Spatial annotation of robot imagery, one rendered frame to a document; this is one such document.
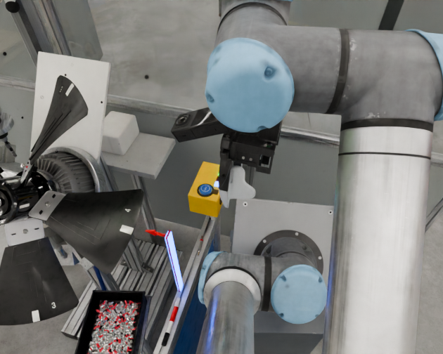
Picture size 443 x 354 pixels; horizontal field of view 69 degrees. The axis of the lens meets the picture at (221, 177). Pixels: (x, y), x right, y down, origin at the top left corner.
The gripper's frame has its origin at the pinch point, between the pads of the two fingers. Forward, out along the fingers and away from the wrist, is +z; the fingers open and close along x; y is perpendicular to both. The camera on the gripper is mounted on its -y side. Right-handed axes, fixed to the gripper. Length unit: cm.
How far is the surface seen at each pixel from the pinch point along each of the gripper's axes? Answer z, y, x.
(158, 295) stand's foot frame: 136, -43, 19
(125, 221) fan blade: 24.0, -26.8, -0.6
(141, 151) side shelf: 58, -55, 53
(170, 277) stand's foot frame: 136, -41, 31
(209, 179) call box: 36.3, -14.0, 28.9
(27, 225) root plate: 31, -56, -6
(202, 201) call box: 37.6, -14.0, 20.5
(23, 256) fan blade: 36, -54, -12
